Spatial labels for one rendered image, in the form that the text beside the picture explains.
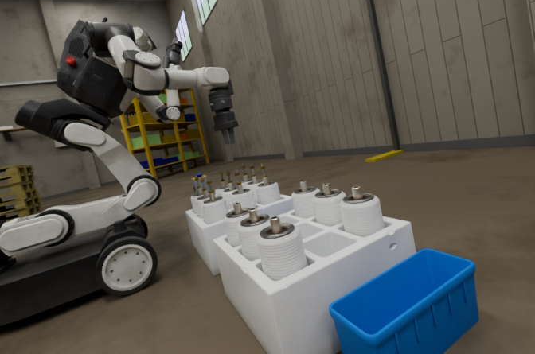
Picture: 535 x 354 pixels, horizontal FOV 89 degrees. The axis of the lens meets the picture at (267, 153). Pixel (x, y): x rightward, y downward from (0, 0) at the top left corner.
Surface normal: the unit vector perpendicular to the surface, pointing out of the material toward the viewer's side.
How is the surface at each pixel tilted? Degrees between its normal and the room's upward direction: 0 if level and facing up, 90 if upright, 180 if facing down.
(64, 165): 90
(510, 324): 0
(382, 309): 88
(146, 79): 120
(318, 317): 90
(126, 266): 90
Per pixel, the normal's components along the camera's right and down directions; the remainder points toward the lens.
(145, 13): 0.46, -0.04
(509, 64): -0.86, 0.21
